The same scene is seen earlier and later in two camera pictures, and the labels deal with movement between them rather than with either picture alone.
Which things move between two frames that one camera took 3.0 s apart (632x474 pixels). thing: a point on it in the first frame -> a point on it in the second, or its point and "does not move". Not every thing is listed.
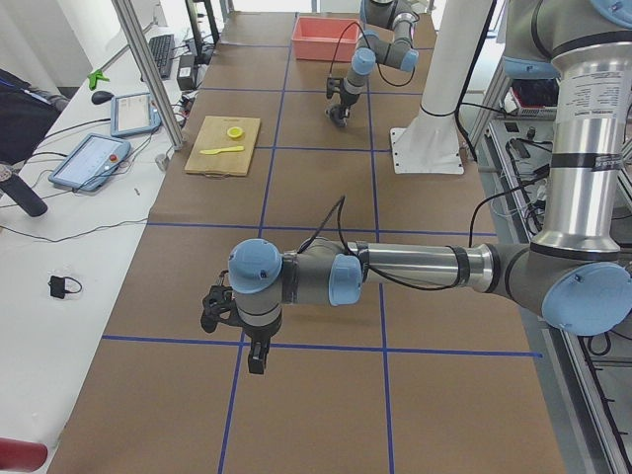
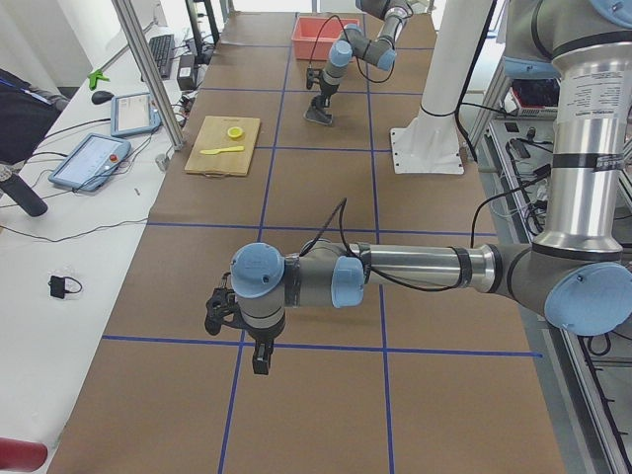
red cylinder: x=22 y=455 does not move
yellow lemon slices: x=234 y=131 does not move
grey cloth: x=339 y=115 -> x=317 y=116
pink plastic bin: x=320 y=39 does not move
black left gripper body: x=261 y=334 does not move
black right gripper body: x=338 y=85 -> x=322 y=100
